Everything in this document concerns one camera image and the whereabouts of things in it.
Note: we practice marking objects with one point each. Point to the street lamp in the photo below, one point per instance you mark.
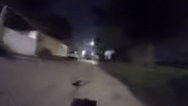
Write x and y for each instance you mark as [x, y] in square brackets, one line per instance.
[92, 43]

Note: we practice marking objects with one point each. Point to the grey concrete road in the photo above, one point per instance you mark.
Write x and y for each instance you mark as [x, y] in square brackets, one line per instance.
[38, 83]

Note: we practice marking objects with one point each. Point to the pale building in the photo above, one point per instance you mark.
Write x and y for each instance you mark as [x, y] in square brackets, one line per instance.
[19, 42]

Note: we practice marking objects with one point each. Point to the dark grass verge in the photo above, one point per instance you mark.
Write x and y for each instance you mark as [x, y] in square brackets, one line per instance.
[153, 78]

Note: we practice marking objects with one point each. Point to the dark trees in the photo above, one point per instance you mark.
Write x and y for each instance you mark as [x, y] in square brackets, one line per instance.
[142, 55]

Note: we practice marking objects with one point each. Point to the dark drain cover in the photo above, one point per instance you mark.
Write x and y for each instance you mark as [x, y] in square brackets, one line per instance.
[85, 104]

